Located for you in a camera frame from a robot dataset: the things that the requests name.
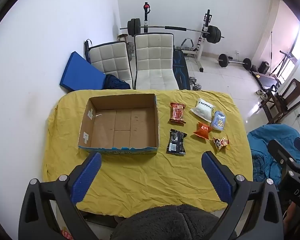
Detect black exercise frame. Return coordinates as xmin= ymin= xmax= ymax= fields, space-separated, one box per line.
xmin=270 ymin=51 xmax=298 ymax=78

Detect black snack packet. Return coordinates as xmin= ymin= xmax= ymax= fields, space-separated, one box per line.
xmin=166 ymin=129 xmax=187 ymax=155

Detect blue bean bag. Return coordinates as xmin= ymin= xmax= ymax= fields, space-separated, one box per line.
xmin=247 ymin=124 xmax=300 ymax=188

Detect orange snack packet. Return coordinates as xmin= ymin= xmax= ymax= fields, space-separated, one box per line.
xmin=193 ymin=122 xmax=212 ymax=139

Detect short barbell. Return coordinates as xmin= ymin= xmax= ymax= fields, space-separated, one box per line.
xmin=216 ymin=53 xmax=252 ymax=70

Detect white padded chair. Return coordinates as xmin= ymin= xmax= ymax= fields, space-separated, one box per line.
xmin=134 ymin=33 xmax=179 ymax=90
xmin=88 ymin=42 xmax=133 ymax=88

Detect white barbell rack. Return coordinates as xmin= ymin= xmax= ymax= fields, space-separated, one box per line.
xmin=142 ymin=2 xmax=213 ymax=73

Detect light blue tissue packet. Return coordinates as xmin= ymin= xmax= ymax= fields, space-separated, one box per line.
xmin=211 ymin=110 xmax=227 ymax=131

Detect blue foam mat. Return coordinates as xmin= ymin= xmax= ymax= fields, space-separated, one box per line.
xmin=59 ymin=52 xmax=106 ymax=92

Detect person's right hand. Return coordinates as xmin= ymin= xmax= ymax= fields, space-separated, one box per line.
xmin=283 ymin=203 xmax=298 ymax=230

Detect chrome dumbbell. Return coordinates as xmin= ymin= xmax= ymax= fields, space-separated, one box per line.
xmin=189 ymin=77 xmax=202 ymax=90

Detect grey fleece clothing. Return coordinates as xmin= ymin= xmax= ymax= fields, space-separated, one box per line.
xmin=110 ymin=204 xmax=238 ymax=240

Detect cardboard box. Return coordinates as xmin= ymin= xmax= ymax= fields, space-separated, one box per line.
xmin=78 ymin=94 xmax=160 ymax=155

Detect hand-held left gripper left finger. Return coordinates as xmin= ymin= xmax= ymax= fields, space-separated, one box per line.
xmin=19 ymin=152 xmax=102 ymax=240

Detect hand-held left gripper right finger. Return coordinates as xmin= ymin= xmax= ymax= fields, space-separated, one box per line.
xmin=201 ymin=151 xmax=284 ymax=240

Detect black box speaker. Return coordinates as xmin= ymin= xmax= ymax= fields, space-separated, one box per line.
xmin=259 ymin=61 xmax=270 ymax=75

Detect long barbell with black plates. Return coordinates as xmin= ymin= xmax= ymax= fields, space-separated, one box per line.
xmin=120 ymin=18 xmax=225 ymax=45

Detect yellow cartoon snack packet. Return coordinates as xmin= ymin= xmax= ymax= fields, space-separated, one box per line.
xmin=213 ymin=135 xmax=230 ymax=153

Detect yellow tablecloth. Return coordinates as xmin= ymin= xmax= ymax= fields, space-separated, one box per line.
xmin=42 ymin=89 xmax=253 ymax=218

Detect white pillow packet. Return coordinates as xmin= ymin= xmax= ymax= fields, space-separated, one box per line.
xmin=190 ymin=98 xmax=214 ymax=123

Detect dark wooden chair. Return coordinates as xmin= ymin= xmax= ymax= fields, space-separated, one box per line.
xmin=261 ymin=78 xmax=300 ymax=124

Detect red printed bag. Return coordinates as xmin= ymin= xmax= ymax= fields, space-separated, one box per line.
xmin=61 ymin=227 xmax=74 ymax=240

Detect red snack packet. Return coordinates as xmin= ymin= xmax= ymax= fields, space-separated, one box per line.
xmin=169 ymin=102 xmax=186 ymax=124

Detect black treadmill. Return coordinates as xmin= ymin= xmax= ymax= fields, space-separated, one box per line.
xmin=251 ymin=70 xmax=282 ymax=90

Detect dark blue cloth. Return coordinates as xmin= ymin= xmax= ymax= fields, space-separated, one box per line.
xmin=104 ymin=74 xmax=131 ymax=90

